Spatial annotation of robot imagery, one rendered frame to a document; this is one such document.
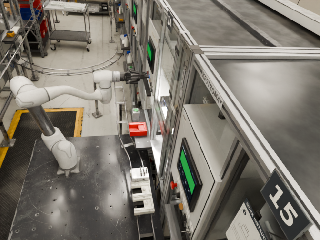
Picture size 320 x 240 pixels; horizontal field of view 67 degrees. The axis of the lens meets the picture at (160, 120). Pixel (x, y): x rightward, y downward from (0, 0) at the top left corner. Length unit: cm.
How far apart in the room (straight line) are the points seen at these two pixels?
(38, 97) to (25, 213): 88
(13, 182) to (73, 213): 134
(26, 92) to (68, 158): 65
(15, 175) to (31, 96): 168
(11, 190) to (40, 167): 86
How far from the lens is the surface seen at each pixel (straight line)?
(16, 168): 336
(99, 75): 196
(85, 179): 220
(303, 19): 174
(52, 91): 180
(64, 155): 211
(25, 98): 175
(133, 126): 224
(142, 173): 185
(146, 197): 183
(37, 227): 206
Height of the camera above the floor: 243
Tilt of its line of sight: 40 degrees down
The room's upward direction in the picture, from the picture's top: 7 degrees clockwise
